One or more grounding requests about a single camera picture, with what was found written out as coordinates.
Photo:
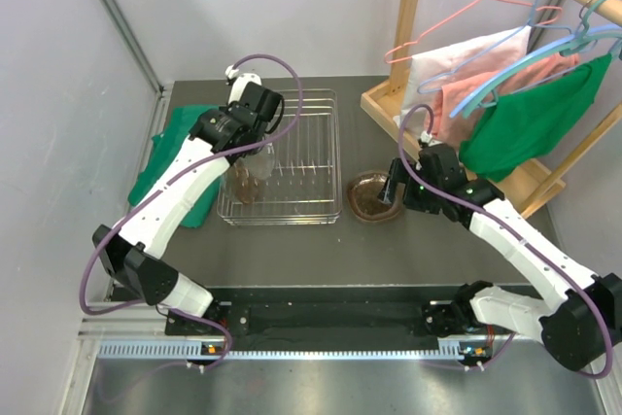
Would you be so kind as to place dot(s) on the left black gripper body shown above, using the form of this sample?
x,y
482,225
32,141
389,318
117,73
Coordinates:
x,y
260,138

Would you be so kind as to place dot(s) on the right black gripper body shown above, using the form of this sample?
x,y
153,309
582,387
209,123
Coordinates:
x,y
415,197

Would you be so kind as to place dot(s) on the clear glass plate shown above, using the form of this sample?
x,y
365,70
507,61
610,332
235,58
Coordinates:
x,y
261,164

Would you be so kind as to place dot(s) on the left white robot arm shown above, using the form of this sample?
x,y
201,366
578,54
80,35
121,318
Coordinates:
x,y
131,251

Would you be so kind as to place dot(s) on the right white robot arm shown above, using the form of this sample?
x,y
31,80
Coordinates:
x,y
577,313

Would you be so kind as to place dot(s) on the folded green t-shirt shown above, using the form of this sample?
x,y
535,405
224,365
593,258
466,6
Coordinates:
x,y
166,145

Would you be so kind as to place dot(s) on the green hanging garment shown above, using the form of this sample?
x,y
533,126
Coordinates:
x,y
531,123

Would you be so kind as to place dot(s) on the white hanging garment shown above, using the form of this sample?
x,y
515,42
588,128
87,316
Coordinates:
x,y
432,70

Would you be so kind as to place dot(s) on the light blue plastic hanger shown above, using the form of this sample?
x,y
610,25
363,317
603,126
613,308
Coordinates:
x,y
574,43

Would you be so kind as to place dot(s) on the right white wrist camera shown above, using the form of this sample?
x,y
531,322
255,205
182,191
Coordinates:
x,y
427,140

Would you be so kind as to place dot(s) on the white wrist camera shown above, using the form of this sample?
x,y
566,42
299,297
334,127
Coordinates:
x,y
237,81
427,140

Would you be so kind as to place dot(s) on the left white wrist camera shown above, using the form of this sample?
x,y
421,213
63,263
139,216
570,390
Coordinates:
x,y
237,81

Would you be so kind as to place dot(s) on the wire dish rack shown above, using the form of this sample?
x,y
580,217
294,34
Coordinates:
x,y
305,185

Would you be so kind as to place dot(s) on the aluminium frame profile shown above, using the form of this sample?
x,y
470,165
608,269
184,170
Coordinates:
x,y
129,38

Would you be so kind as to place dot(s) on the pink wire hanger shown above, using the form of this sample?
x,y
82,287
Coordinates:
x,y
546,8

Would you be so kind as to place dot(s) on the slotted cable duct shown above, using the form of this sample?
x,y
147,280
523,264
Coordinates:
x,y
197,350

